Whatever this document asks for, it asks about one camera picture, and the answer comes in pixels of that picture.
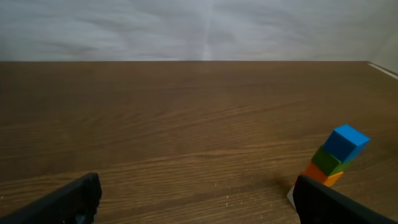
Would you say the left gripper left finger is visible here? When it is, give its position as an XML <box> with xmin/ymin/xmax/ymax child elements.
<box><xmin>0</xmin><ymin>172</ymin><xmax>103</xmax><ymax>224</ymax></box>

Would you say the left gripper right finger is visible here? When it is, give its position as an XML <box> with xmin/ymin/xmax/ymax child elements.
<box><xmin>292</xmin><ymin>175</ymin><xmax>398</xmax><ymax>224</ymax></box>

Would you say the orange cube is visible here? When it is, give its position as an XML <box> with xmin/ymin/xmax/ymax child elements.
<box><xmin>300</xmin><ymin>161</ymin><xmax>345</xmax><ymax>188</ymax></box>

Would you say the green cube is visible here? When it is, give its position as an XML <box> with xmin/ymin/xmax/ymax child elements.
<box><xmin>310</xmin><ymin>146</ymin><xmax>354</xmax><ymax>177</ymax></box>

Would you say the blue cube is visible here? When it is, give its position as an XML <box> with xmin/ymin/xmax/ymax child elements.
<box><xmin>322</xmin><ymin>124</ymin><xmax>371</xmax><ymax>164</ymax></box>

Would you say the white cube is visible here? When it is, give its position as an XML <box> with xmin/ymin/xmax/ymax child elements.
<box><xmin>286</xmin><ymin>185</ymin><xmax>296</xmax><ymax>209</ymax></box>

